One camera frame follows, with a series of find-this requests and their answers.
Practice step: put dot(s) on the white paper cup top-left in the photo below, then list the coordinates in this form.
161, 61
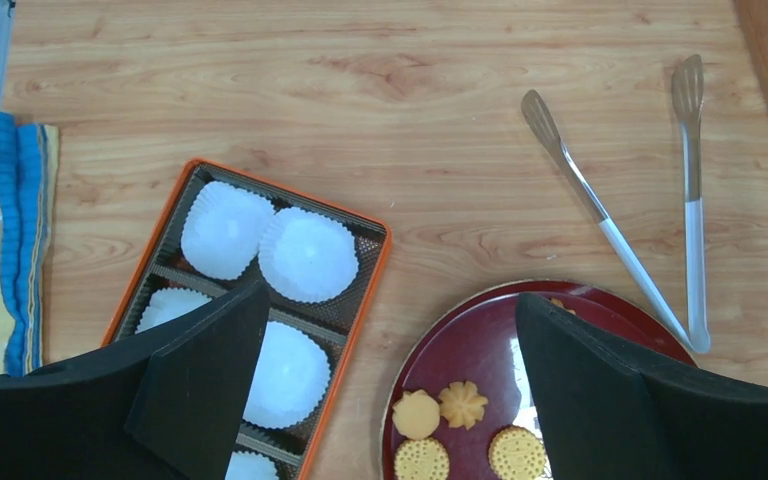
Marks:
223, 229

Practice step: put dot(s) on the white paper cup top-right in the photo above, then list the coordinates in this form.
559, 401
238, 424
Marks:
307, 257

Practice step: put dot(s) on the white paper cup bottom-right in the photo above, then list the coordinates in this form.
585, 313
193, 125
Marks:
251, 466

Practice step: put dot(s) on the dark red round plate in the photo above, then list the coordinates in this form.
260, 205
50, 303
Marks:
477, 341

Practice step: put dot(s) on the dotted round biscuit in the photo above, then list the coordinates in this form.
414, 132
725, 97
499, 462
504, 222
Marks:
424, 459
515, 453

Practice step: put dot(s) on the orange cookie box tray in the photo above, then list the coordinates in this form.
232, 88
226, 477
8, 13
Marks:
333, 324

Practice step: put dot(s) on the flower butter cookie upper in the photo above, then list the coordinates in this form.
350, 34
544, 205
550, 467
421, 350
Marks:
557, 302

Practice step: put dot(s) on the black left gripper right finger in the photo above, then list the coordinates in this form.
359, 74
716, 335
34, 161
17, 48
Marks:
609, 408

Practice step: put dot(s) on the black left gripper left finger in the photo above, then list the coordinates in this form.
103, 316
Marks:
166, 403

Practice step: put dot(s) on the white paper cup middle-left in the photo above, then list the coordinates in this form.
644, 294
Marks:
168, 304

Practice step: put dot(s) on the plain round butter cookie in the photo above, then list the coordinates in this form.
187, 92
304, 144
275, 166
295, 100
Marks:
416, 415

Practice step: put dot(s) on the metal tongs white handle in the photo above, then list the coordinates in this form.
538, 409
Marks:
687, 93

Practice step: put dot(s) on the yellow blue cloth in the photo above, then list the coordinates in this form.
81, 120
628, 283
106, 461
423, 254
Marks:
29, 160

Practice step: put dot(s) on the flower butter cookie left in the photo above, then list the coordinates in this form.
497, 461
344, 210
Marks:
462, 405

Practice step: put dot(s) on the flower butter cookie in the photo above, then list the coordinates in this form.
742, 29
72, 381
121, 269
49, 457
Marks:
557, 302
462, 405

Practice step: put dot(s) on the white paper cup middle-right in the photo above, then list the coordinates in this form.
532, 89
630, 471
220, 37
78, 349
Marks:
291, 378

